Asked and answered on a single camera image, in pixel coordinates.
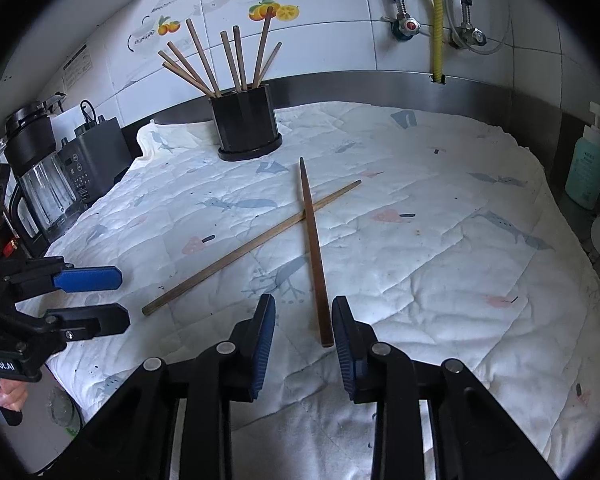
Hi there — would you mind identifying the steel pipe valve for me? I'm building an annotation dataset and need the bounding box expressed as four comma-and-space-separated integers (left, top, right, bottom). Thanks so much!
449, 22, 489, 52

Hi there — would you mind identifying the blender with glass jar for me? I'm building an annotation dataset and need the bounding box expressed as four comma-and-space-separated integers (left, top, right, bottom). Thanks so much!
4, 101, 83, 243

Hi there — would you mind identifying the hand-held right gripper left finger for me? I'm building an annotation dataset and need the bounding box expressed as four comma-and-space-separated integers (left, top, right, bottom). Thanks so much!
67, 293, 277, 480

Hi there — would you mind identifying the teal soap pump bottle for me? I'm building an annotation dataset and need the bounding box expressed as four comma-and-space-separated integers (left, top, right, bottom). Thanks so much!
564, 101, 600, 211

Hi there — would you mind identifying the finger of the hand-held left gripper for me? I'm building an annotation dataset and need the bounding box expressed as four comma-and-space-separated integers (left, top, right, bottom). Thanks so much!
42, 303, 131, 343
2, 256, 124, 296

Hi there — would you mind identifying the brown wooden chopstick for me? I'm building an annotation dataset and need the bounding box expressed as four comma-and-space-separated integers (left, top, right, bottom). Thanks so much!
298, 157, 335, 349
141, 179, 363, 317

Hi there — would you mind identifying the clear glass container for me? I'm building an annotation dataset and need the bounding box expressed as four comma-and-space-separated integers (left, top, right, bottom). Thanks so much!
47, 386, 84, 437

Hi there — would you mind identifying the black power cable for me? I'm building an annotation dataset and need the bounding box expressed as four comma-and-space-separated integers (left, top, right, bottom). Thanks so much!
79, 99, 108, 128

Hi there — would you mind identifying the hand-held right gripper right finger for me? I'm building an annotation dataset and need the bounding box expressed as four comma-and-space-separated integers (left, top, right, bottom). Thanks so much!
331, 295, 558, 480

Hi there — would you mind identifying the clear plastic tube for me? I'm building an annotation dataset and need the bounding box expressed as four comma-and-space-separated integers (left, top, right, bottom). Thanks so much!
442, 0, 517, 57

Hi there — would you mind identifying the black kitchen appliance with buttons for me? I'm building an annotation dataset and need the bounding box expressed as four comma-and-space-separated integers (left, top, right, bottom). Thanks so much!
59, 116, 135, 213

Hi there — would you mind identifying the bunch of chopsticks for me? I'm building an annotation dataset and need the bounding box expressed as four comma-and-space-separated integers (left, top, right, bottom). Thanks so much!
157, 7, 284, 98

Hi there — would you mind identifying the white wall notice sticker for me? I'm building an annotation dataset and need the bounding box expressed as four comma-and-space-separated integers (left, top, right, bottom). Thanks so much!
61, 44, 92, 92

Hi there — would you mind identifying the black ribbed utensil holder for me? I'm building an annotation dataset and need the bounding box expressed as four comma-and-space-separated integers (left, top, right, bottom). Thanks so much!
209, 84, 280, 153

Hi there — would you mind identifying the red knob pipe valve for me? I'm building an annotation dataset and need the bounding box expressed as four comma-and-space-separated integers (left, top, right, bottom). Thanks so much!
386, 14, 422, 42

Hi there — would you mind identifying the person's left hand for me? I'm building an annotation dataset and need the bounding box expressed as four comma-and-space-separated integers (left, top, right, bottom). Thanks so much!
0, 379, 29, 412

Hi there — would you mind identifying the white quilted cloth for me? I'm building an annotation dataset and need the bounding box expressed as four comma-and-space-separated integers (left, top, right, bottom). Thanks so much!
15, 101, 600, 480

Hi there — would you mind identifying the yellow gas hose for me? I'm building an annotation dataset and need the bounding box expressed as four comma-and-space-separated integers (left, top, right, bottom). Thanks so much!
424, 0, 447, 84

